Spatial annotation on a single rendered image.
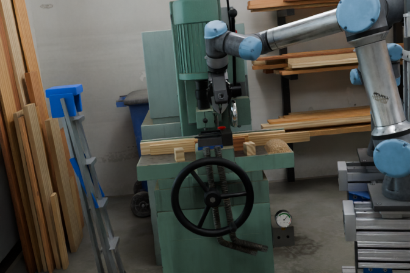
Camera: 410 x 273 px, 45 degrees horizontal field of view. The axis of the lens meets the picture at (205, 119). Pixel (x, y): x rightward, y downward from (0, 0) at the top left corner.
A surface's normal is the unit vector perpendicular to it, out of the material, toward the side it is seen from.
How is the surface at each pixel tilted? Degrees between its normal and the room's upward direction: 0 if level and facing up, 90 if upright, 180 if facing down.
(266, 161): 90
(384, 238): 90
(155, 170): 90
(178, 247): 90
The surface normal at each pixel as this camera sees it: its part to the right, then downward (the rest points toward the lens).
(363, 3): -0.54, 0.06
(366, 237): -0.22, 0.18
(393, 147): -0.47, 0.32
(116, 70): 0.04, 0.17
